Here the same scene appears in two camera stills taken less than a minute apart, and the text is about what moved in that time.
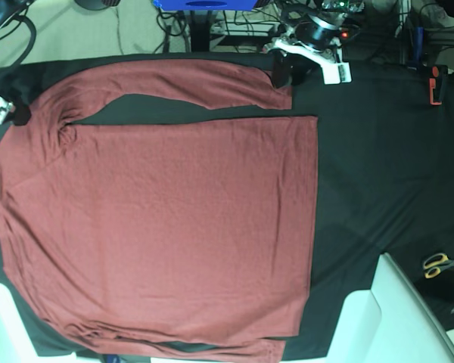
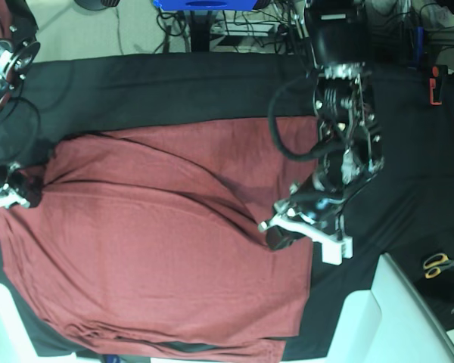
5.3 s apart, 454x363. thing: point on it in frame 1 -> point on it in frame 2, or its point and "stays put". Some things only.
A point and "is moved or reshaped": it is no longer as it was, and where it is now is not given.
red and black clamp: x=436 y=84 stays put
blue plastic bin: x=205 y=4 stays put
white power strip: x=244 y=28 stays put
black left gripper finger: x=23 y=113 -> x=32 y=187
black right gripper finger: x=281 y=69 -> x=278 y=238
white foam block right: x=390 y=323 stays put
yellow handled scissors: x=436 y=262 stays put
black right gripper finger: x=303 y=71 -> x=291 y=236
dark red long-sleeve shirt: x=192 y=237 is moved or reshaped
